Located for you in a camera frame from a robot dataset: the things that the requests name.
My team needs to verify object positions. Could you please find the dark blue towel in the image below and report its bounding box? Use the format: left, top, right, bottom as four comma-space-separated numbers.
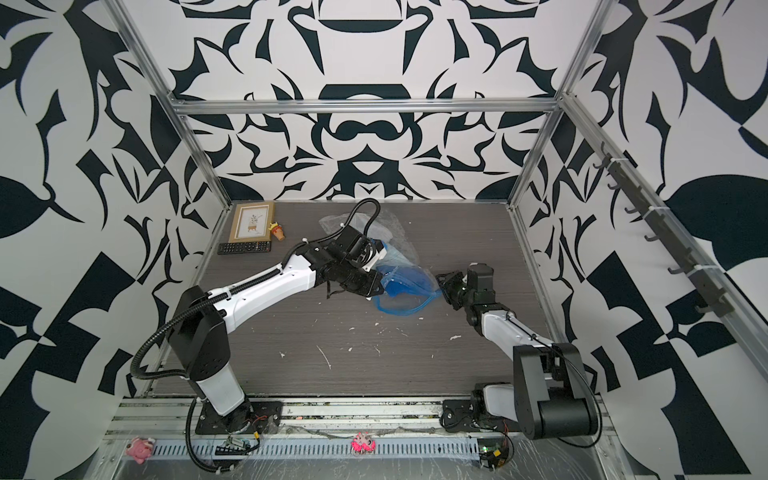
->
378, 265, 439, 302

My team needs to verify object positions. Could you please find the clear plastic vacuum bag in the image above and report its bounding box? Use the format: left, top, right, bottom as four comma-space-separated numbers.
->
318, 198, 440, 316

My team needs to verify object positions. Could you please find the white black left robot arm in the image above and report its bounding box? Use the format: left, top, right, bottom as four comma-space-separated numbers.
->
167, 226, 387, 417

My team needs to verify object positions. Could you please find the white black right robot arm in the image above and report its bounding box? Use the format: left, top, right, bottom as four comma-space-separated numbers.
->
437, 263, 603, 448

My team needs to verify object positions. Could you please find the ice cream cone toy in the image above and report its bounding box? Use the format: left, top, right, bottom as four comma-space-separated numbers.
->
269, 222, 285, 242

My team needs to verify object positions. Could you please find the black tv remote control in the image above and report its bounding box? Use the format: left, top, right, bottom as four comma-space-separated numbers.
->
217, 241, 272, 255

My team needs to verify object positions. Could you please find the black electronics box with led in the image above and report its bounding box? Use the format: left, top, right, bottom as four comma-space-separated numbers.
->
479, 440, 515, 470

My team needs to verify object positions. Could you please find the small green circuit board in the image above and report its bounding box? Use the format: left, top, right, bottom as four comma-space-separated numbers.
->
223, 437, 260, 454

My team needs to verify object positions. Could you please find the wooden picture frame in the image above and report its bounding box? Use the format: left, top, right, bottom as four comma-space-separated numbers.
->
228, 201, 275, 243

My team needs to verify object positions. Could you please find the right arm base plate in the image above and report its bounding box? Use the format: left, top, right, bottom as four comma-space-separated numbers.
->
439, 397, 502, 433

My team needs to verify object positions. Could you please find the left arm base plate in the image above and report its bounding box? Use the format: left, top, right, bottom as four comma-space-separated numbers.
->
194, 399, 283, 435

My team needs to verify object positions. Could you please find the magenta toy on rail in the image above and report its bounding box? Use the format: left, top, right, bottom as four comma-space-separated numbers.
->
351, 432, 376, 454

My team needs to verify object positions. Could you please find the black corrugated cable conduit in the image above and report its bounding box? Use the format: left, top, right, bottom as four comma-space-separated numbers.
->
129, 263, 283, 380

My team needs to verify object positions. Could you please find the black wall hook rack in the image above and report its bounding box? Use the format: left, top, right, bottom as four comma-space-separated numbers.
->
596, 152, 735, 318

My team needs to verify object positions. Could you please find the white slotted cable duct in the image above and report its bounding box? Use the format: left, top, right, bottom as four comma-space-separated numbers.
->
152, 436, 481, 462

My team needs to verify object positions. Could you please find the pink toy on rail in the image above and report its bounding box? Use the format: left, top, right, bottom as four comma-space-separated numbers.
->
124, 437, 156, 465

